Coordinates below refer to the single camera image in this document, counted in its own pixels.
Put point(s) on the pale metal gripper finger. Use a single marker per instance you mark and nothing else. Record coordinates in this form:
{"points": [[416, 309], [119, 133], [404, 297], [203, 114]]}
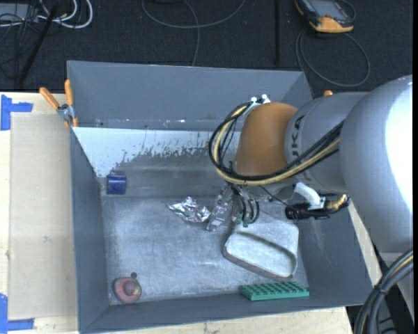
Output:
{"points": [[227, 214], [217, 207]]}

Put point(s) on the crumpled silver foil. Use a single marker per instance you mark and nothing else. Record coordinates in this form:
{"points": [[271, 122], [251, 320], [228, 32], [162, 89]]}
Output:
{"points": [[189, 210]]}

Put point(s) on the grey metal bin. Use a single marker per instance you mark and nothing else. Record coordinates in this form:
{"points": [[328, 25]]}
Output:
{"points": [[167, 245]]}

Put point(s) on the green studded flat block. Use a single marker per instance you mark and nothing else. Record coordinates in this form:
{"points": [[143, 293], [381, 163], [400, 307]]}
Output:
{"points": [[274, 290]]}

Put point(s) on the blue sponge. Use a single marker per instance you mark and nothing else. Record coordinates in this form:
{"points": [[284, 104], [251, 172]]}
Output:
{"points": [[116, 184]]}

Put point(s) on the red round toy fruit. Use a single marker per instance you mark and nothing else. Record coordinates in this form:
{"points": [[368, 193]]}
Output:
{"points": [[127, 290]]}

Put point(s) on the pale cardboard board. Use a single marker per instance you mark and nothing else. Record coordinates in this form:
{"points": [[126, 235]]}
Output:
{"points": [[38, 221]]}

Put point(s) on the black cylinder on white bracket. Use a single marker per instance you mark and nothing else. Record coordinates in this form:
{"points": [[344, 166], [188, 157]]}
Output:
{"points": [[304, 212]]}

